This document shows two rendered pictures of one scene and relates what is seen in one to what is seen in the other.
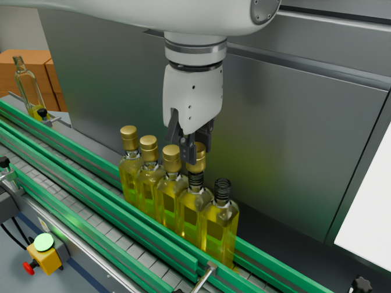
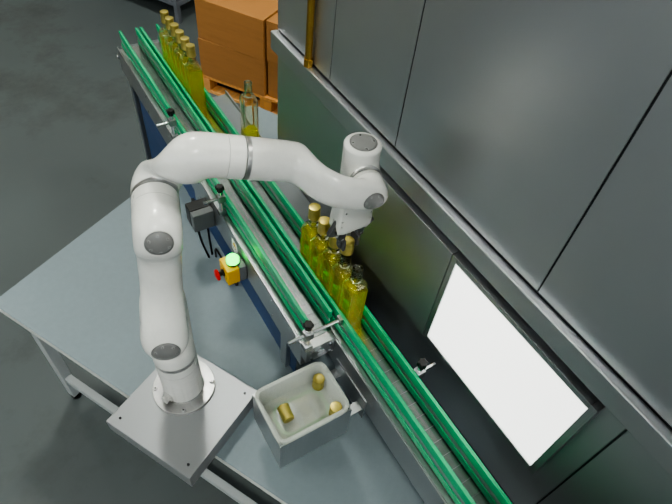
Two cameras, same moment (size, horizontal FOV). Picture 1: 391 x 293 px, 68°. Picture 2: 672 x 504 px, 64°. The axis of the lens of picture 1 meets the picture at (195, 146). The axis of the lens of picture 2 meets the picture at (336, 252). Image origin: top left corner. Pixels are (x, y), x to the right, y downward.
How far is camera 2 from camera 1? 0.93 m
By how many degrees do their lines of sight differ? 17
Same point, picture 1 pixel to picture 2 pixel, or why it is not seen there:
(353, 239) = (436, 336)
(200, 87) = (351, 214)
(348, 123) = (437, 261)
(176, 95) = (336, 214)
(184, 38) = not seen: hidden behind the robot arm
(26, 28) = not seen: outside the picture
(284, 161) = (409, 269)
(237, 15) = (356, 206)
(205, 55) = not seen: hidden behind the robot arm
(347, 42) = (441, 218)
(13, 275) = (196, 275)
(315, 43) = (429, 209)
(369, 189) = (444, 306)
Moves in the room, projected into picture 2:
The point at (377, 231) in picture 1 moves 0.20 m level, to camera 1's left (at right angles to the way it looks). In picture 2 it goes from (446, 335) to (373, 307)
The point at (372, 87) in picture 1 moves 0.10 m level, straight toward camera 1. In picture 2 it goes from (447, 248) to (413, 265)
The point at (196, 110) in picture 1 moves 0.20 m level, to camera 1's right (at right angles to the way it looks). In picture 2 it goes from (347, 224) to (426, 252)
